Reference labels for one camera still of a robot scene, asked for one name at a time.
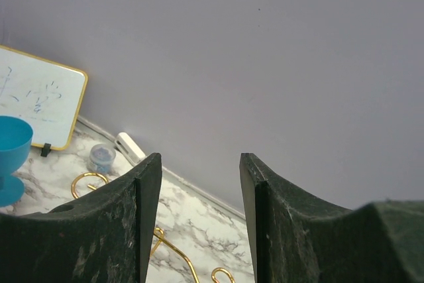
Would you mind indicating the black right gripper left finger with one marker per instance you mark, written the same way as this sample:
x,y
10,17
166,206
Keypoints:
x,y
103,236

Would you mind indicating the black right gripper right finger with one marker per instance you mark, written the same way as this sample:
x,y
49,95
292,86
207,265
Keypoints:
x,y
295,236

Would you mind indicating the blue wine glass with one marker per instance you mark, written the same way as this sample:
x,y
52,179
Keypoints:
x,y
16,138

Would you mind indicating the white eraser box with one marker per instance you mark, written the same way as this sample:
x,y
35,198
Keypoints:
x,y
130,150

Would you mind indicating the gold wire glass rack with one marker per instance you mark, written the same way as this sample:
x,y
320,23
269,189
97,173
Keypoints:
x,y
159,233

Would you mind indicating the small whiteboard gold frame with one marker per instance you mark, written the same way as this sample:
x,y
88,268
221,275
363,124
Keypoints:
x,y
45,94

